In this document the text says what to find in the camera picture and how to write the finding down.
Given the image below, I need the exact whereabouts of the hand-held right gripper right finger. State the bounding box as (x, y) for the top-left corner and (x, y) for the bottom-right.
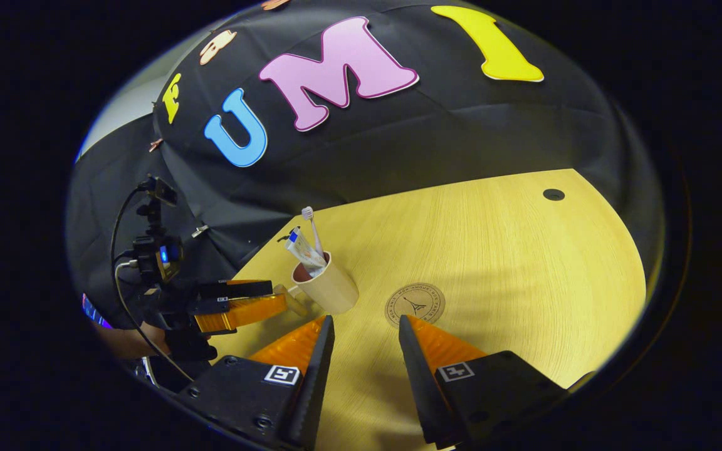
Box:
(399, 315), (568, 448)

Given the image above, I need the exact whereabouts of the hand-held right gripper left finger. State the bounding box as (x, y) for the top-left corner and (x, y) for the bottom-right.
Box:
(189, 315), (335, 450)

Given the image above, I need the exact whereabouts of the round brown coaster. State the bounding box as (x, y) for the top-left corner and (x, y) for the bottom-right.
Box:
(385, 283), (446, 329)

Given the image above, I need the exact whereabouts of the white toothpaste tube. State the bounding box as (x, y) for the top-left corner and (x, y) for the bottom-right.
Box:
(285, 227), (329, 277)

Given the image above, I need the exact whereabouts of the beige cup with wooden handle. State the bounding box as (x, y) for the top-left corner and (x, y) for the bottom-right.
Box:
(273, 251), (360, 317)

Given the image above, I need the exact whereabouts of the white toothbrush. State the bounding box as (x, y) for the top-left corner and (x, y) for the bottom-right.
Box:
(301, 207), (325, 257)

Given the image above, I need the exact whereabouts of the wooden desktop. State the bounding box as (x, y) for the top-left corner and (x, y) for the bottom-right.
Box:
(211, 168), (648, 448)

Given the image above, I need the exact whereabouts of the black backdrop cloth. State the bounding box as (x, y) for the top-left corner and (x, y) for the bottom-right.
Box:
(66, 0), (666, 333)

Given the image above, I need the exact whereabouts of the black cable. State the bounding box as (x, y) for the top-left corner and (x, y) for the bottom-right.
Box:
(110, 185), (196, 383)

